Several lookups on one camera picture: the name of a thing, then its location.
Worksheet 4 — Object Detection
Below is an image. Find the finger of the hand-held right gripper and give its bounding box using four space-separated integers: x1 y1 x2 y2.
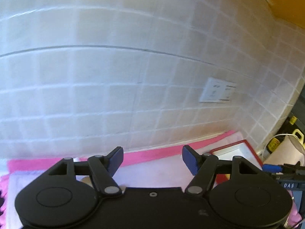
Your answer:
262 163 305 175

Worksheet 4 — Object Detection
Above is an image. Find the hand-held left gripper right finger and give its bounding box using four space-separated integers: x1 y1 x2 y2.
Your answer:
182 145 261 196

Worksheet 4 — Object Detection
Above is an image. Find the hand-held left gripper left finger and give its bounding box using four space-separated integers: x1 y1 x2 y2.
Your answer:
48 147 124 196

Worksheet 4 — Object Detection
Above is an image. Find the dark bottle with yellow label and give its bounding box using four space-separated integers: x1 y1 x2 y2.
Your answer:
267 138 280 153

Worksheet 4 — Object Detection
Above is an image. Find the white jug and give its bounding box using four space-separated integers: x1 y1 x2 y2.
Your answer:
264 134 305 167

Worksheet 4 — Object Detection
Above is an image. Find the red box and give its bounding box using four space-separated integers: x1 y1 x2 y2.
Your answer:
209 139 264 187

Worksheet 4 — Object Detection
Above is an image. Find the lavender mat with pink edge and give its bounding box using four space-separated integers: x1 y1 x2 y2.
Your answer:
0 130 302 229

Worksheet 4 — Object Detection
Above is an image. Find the black appliance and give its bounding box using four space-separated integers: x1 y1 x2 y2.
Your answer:
287 93 305 136

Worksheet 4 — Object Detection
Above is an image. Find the brown wooden cabinet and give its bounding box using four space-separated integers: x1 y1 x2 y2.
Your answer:
251 0 305 32

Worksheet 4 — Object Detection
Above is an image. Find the white cable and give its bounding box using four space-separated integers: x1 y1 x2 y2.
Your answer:
260 133 287 159

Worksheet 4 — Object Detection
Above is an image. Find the white wall socket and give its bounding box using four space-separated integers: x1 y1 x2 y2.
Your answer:
199 77 237 103

